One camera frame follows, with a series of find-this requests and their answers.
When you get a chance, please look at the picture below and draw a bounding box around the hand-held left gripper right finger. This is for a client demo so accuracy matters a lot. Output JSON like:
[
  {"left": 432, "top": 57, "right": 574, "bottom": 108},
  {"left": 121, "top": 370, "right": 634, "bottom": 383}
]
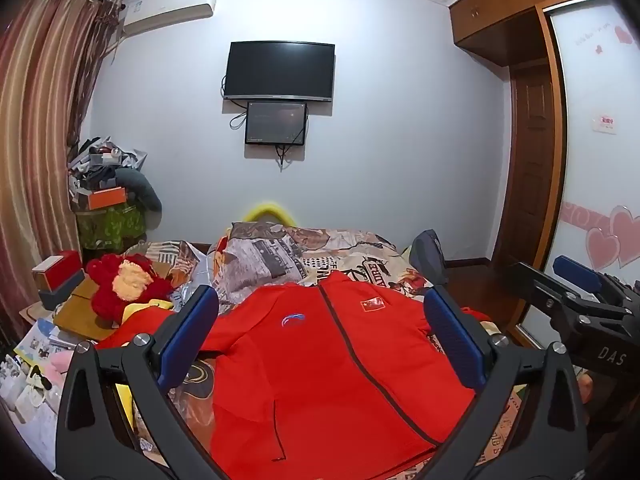
[{"left": 422, "top": 285, "right": 588, "bottom": 480}]

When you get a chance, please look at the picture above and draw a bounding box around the red plush toy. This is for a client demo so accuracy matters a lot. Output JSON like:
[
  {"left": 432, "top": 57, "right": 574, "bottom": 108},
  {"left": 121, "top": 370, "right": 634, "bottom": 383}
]
[{"left": 86, "top": 254, "right": 173, "bottom": 321}]

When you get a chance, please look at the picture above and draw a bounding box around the pile of clutter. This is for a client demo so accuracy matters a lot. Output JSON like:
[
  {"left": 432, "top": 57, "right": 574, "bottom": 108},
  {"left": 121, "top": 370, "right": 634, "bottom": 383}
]
[{"left": 67, "top": 135, "right": 148, "bottom": 211}]

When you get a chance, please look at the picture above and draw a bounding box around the grey newspaper print quilt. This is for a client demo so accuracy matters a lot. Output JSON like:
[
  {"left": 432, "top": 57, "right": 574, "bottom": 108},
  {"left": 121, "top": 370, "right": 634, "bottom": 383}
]
[{"left": 207, "top": 222, "right": 331, "bottom": 306}]

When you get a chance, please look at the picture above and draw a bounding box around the wooden wardrobe with heart decals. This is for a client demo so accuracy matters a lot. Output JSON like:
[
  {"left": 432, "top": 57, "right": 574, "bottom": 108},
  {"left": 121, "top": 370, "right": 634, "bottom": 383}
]
[{"left": 447, "top": 0, "right": 640, "bottom": 356}]

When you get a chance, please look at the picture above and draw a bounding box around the orange box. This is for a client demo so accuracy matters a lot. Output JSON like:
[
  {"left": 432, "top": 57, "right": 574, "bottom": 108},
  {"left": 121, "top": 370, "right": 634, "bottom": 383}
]
[{"left": 85, "top": 186, "right": 126, "bottom": 210}]

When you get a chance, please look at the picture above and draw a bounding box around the green patterned cloth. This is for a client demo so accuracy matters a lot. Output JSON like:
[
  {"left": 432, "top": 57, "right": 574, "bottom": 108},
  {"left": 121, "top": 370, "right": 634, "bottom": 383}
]
[{"left": 75, "top": 204, "right": 147, "bottom": 251}]

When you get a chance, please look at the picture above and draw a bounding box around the pink cloth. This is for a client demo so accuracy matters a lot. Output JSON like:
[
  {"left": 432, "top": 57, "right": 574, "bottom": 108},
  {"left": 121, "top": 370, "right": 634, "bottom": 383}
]
[{"left": 44, "top": 350, "right": 76, "bottom": 377}]

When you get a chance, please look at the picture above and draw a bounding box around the black hanging cable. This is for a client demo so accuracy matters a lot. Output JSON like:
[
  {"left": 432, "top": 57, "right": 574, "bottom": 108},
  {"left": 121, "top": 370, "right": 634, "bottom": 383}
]
[{"left": 276, "top": 120, "right": 307, "bottom": 172}]

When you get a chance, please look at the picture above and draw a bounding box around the red jacket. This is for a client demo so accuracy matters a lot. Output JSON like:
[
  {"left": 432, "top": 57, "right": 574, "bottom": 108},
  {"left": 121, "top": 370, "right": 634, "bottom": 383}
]
[{"left": 97, "top": 270, "right": 493, "bottom": 478}]

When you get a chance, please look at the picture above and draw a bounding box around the white air conditioner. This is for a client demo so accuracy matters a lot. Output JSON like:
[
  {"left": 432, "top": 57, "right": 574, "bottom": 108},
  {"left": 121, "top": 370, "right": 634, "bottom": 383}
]
[{"left": 117, "top": 0, "right": 220, "bottom": 38}]

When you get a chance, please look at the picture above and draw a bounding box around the yellow foam hoop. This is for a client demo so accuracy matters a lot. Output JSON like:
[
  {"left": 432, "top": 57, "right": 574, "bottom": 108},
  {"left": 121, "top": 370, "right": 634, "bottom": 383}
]
[{"left": 242, "top": 201, "right": 296, "bottom": 224}]

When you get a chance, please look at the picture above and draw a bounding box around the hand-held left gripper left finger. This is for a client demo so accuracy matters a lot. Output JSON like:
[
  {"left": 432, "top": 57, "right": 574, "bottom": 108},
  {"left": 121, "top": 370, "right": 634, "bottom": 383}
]
[{"left": 55, "top": 285, "right": 236, "bottom": 480}]

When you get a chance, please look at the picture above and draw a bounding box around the printed bed sheet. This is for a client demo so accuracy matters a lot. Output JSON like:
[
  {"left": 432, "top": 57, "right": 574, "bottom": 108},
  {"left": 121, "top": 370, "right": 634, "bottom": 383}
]
[{"left": 120, "top": 225, "right": 531, "bottom": 480}]

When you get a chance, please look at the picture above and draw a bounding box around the striped brown curtain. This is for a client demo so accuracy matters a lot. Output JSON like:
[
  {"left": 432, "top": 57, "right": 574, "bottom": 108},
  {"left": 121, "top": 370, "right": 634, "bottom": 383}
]
[{"left": 0, "top": 0, "right": 123, "bottom": 361}]

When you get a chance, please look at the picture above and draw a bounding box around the dark grey neck pillow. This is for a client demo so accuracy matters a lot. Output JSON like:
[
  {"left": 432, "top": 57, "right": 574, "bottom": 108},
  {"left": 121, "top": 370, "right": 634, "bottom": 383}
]
[{"left": 115, "top": 167, "right": 162, "bottom": 211}]

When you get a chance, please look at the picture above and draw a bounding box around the dark blue bag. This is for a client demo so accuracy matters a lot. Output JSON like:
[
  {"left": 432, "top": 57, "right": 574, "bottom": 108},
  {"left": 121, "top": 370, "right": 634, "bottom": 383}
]
[{"left": 409, "top": 229, "right": 447, "bottom": 286}]

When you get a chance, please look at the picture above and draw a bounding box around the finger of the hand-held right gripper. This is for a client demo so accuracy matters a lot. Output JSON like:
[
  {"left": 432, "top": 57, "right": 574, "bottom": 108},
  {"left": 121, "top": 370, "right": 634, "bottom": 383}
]
[
  {"left": 552, "top": 255, "right": 640, "bottom": 307},
  {"left": 510, "top": 261, "right": 636, "bottom": 333}
]

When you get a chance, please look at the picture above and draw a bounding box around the grey box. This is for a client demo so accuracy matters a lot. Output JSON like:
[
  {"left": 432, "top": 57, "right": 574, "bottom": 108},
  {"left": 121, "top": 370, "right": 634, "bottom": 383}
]
[{"left": 39, "top": 270, "right": 86, "bottom": 311}]

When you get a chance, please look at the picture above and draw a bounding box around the brown wooden door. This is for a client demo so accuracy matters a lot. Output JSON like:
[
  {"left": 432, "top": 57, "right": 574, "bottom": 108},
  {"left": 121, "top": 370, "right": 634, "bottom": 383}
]
[{"left": 510, "top": 60, "right": 557, "bottom": 267}]

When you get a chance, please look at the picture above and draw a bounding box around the pile of papers and packets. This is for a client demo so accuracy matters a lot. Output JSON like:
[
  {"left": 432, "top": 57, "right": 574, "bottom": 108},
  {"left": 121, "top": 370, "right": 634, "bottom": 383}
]
[{"left": 0, "top": 310, "right": 68, "bottom": 461}]

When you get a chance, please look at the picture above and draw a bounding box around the yellow cloth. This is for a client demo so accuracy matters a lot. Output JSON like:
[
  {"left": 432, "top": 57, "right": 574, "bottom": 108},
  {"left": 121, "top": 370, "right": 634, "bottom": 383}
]
[{"left": 115, "top": 297, "right": 176, "bottom": 431}]

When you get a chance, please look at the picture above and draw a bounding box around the brown cardboard sheet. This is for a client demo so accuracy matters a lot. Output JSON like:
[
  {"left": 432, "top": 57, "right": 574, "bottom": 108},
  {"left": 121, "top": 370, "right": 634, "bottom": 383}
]
[{"left": 52, "top": 275, "right": 131, "bottom": 341}]

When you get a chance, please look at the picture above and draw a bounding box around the red and white box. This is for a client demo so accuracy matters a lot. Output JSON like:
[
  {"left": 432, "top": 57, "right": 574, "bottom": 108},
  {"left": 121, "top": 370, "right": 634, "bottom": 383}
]
[{"left": 31, "top": 250, "right": 82, "bottom": 291}]

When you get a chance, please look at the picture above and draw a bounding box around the black wall television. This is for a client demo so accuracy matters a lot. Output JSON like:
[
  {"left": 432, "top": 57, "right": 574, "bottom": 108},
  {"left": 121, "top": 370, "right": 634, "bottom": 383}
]
[{"left": 222, "top": 41, "right": 336, "bottom": 102}]

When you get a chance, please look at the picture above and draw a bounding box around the small black monitor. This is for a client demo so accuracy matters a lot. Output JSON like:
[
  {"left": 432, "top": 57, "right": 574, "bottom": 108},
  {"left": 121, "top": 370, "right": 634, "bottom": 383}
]
[{"left": 244, "top": 101, "right": 307, "bottom": 146}]

